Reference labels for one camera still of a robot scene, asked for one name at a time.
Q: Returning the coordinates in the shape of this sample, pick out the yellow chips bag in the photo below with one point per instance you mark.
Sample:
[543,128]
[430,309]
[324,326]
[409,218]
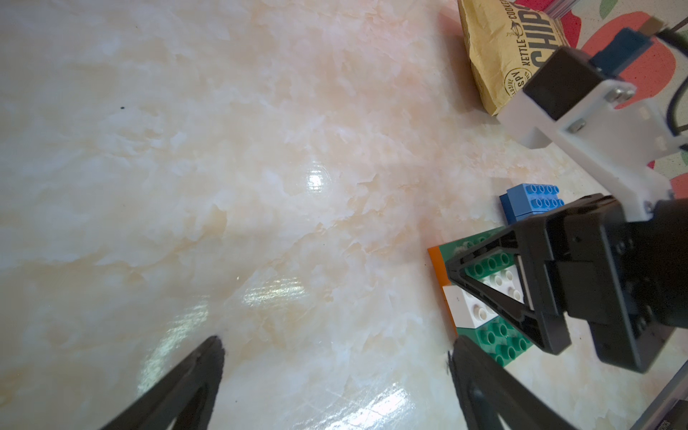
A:
[507,44]

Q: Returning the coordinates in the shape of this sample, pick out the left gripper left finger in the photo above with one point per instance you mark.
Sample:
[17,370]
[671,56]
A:
[184,398]

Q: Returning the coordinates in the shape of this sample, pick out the light blue lego brick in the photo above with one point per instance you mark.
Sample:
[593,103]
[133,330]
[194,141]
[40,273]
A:
[525,200]

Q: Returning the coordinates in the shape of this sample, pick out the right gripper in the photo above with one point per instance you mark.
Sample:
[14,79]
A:
[627,280]

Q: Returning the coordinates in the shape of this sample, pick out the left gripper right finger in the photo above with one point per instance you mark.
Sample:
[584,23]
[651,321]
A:
[490,397]

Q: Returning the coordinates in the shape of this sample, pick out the right aluminium corner post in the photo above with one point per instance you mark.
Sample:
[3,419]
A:
[559,8]

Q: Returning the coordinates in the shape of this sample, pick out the green lego brick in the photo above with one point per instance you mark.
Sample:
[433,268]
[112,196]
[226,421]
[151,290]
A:
[493,265]
[498,339]

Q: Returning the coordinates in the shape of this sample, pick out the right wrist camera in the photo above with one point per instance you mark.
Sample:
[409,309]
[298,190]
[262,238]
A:
[580,103]

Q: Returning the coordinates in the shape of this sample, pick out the orange lego brick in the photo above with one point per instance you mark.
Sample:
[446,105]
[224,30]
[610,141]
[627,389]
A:
[442,280]

